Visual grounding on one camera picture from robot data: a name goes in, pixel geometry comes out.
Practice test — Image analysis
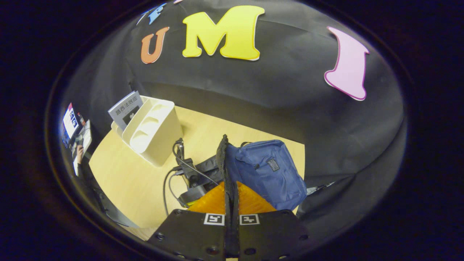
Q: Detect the white object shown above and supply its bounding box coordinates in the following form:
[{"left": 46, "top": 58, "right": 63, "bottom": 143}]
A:
[{"left": 72, "top": 120, "right": 93, "bottom": 174}]

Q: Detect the computer monitor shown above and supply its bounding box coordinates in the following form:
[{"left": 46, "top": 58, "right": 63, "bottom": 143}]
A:
[{"left": 62, "top": 103, "right": 80, "bottom": 145}]

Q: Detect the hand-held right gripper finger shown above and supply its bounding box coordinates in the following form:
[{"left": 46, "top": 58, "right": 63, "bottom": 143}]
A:
[
  {"left": 232, "top": 181, "right": 312, "bottom": 261},
  {"left": 147, "top": 181, "right": 232, "bottom": 261}
]

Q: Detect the white bookshelf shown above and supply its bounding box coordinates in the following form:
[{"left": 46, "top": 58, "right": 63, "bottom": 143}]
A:
[{"left": 111, "top": 95, "right": 184, "bottom": 168}]

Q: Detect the blue schoolbag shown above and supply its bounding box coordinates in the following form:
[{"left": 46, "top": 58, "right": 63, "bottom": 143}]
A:
[{"left": 216, "top": 134, "right": 308, "bottom": 211}]

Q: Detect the grey book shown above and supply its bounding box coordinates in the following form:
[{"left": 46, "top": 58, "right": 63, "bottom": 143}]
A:
[{"left": 108, "top": 91, "right": 144, "bottom": 131}]

